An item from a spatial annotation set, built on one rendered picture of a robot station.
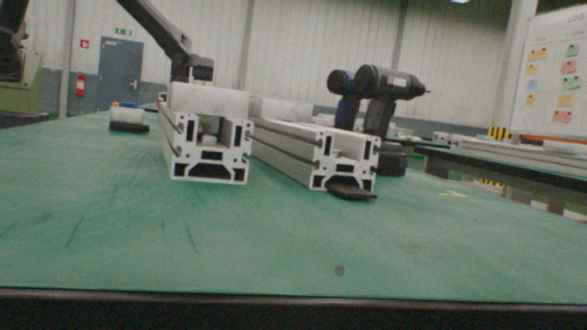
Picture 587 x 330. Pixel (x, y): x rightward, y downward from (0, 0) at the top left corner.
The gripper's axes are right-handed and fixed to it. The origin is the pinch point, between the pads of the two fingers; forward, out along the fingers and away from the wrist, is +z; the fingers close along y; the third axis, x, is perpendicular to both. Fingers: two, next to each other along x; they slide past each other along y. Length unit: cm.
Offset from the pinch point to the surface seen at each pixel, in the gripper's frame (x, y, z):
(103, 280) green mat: -120, -11, 2
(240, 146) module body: -85, 3, -3
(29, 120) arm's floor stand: 1.8, -39.9, 2.7
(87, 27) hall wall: 1101, -155, -148
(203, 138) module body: -82, -1, -3
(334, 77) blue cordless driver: -43, 32, -18
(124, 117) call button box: -21.5, -13.9, -2.0
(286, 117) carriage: -54, 19, -7
